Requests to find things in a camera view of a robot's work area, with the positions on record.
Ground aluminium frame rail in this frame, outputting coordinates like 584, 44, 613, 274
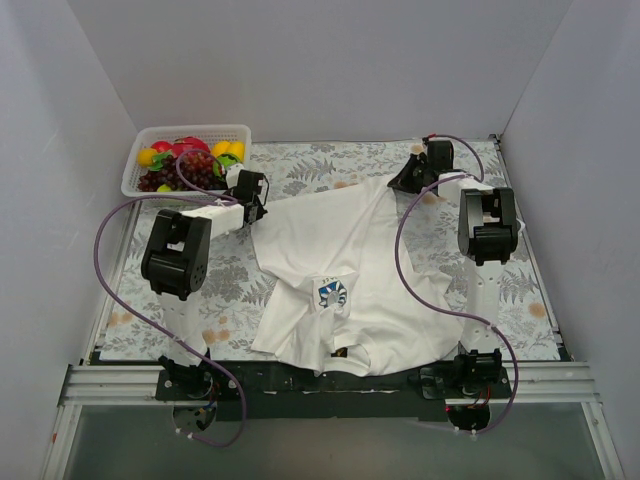
60, 361, 601, 405

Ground yellow toy bell pepper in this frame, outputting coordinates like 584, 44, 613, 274
211, 141, 245, 162

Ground floral table mat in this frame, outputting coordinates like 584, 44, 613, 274
99, 139, 562, 362

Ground white plastic basket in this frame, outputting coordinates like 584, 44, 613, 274
121, 124, 252, 198

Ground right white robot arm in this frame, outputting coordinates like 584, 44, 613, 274
388, 134, 520, 401

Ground green toy watermelon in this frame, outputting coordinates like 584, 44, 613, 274
212, 152, 243, 179

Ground red toy apple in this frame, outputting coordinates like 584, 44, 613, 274
151, 141, 174, 157

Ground purple toy grapes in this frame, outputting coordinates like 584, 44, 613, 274
136, 151, 227, 192

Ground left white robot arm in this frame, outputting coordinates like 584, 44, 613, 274
141, 166, 269, 400

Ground round painted brooch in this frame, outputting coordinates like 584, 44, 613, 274
322, 290, 343, 307

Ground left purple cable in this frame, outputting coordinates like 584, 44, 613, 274
92, 149, 248, 447

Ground pink dragon fruit toy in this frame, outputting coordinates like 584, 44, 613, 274
171, 136, 210, 156

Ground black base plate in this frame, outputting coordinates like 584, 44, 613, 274
155, 361, 512, 421

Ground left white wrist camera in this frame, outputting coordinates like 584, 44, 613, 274
225, 163, 245, 189

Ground orange toy fruit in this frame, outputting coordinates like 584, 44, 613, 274
136, 148, 157, 169

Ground white t-shirt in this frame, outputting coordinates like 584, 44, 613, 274
251, 178, 462, 377

